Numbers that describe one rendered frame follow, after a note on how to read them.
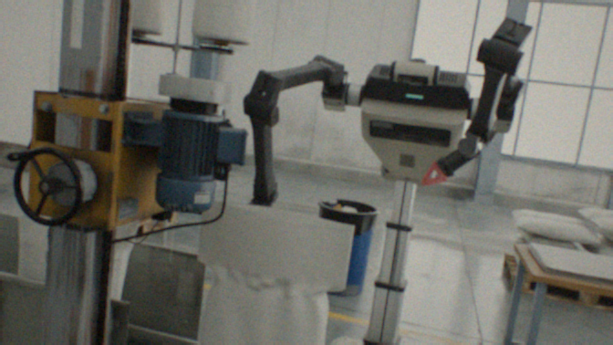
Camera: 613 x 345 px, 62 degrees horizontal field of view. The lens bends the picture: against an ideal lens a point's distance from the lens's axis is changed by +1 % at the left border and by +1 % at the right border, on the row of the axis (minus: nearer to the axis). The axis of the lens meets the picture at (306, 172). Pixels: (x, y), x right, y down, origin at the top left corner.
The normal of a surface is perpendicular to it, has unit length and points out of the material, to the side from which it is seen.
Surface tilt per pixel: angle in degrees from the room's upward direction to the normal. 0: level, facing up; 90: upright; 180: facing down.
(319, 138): 90
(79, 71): 90
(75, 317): 90
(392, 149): 130
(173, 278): 90
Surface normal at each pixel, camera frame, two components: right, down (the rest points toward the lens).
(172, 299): -0.25, 0.11
